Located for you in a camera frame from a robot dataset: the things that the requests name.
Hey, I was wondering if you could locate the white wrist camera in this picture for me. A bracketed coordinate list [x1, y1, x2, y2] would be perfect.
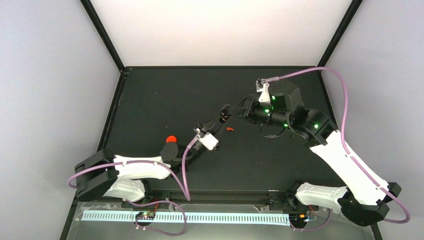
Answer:
[199, 132, 219, 151]
[256, 79, 271, 104]

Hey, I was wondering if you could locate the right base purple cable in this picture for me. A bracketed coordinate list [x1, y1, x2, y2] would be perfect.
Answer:
[288, 206, 333, 232]

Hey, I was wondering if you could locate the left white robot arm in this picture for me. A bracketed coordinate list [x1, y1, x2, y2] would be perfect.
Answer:
[68, 115, 229, 202]

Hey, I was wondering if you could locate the clear plastic sheet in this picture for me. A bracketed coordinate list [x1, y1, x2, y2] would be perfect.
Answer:
[61, 202, 374, 240]

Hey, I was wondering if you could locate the red round cap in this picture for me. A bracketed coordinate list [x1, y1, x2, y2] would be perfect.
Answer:
[166, 135, 178, 143]

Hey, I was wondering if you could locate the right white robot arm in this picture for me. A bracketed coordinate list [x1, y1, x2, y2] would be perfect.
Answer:
[221, 81, 401, 227]

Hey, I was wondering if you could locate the white slotted cable duct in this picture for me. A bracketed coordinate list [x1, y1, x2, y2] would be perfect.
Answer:
[78, 210, 290, 226]

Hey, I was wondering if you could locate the black glossy earbud charging case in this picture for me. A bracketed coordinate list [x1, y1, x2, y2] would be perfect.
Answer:
[219, 104, 231, 124]

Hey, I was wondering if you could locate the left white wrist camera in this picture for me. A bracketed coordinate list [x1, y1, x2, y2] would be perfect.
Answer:
[199, 132, 219, 151]

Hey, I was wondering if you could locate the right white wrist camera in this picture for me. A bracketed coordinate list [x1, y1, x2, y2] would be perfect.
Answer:
[256, 79, 271, 104]

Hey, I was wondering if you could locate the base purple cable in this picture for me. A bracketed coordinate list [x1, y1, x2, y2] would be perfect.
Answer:
[125, 199, 188, 237]
[288, 206, 333, 232]

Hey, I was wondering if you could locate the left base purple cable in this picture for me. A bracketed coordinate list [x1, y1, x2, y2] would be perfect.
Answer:
[125, 199, 188, 237]

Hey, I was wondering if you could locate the black aluminium front rail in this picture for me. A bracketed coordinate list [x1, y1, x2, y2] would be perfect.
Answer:
[135, 189, 299, 209]

